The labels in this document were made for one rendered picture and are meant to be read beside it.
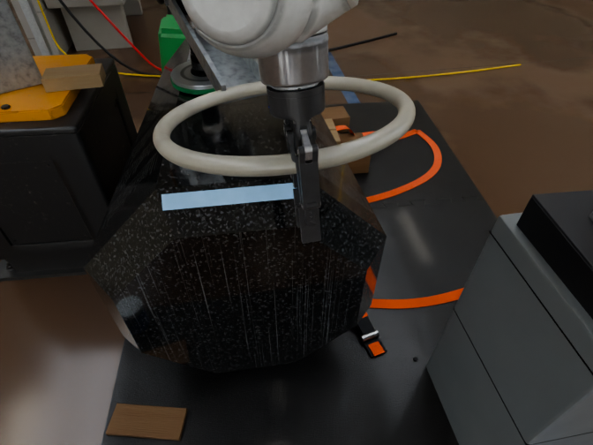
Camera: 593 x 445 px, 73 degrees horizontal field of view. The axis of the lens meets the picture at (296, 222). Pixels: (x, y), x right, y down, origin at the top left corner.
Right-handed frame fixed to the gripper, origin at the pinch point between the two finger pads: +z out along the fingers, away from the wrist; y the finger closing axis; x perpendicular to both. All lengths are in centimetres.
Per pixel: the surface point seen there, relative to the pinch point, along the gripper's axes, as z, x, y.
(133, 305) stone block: 41, 45, 35
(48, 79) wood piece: -6, 73, 109
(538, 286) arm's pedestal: 30, -49, 4
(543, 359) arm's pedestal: 44, -49, -4
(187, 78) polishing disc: -6, 22, 85
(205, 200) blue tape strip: 12.0, 19.2, 33.1
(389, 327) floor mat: 94, -38, 56
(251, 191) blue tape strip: 11.5, 8.2, 33.5
